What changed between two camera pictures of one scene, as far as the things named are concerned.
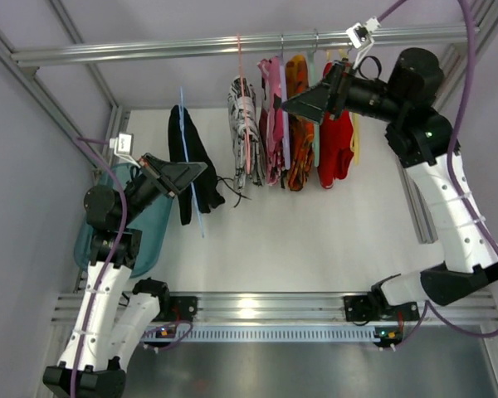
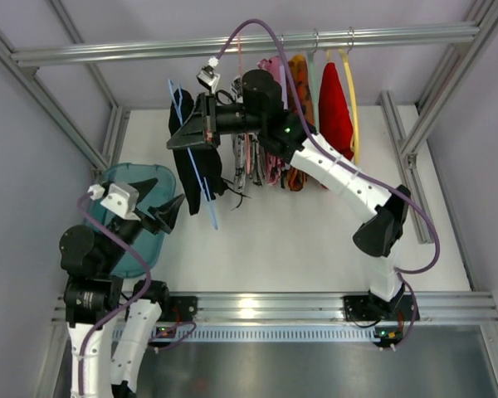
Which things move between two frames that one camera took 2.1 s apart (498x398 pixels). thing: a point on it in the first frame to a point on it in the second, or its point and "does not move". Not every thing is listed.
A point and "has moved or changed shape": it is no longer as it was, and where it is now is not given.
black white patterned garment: (246, 134) does not move
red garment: (335, 150) does not move
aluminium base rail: (298, 308) does not move
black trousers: (187, 143) has moved or changed shape
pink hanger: (245, 124) does not move
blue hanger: (187, 160) to (178, 100)
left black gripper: (156, 174) to (148, 221)
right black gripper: (337, 89) to (209, 120)
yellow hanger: (353, 118) does not move
